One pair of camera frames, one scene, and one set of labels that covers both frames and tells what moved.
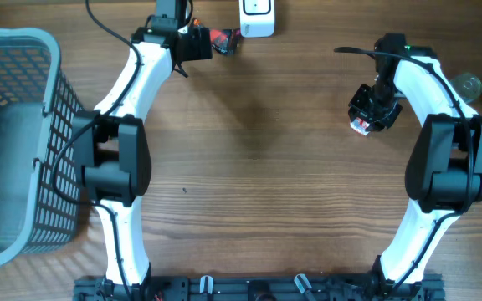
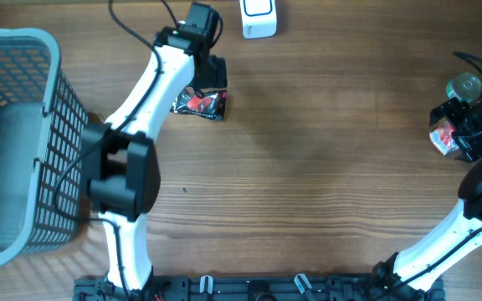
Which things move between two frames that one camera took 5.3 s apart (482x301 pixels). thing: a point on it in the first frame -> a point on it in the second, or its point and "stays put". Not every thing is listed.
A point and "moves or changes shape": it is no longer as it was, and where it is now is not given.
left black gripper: [197, 51] -> [217, 73]
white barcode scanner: [257, 18] stays put
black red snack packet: [225, 40] -> [208, 103]
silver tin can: [468, 86] stays put
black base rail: [258, 288] stays put
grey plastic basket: [27, 190] stays put
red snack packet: [359, 125] moves or changes shape
